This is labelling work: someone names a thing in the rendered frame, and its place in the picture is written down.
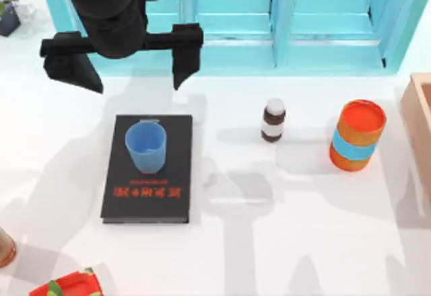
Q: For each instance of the dark plant pot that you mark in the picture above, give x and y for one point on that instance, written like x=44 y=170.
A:
x=7 y=20

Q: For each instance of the blue cup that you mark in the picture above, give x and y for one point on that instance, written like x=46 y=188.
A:
x=146 y=149

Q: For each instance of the brown bottle white cap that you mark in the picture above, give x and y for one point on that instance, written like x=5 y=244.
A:
x=273 y=121

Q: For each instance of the light blue rack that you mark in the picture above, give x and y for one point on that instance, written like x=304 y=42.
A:
x=303 y=23

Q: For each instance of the black book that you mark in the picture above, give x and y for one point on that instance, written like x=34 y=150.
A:
x=148 y=195

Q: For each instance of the orange and blue can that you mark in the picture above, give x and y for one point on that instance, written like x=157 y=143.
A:
x=357 y=138

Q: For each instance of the red and green box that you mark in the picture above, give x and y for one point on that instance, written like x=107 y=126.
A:
x=70 y=284

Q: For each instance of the salmon-coloured shallow box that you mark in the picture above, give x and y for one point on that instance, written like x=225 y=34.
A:
x=415 y=124

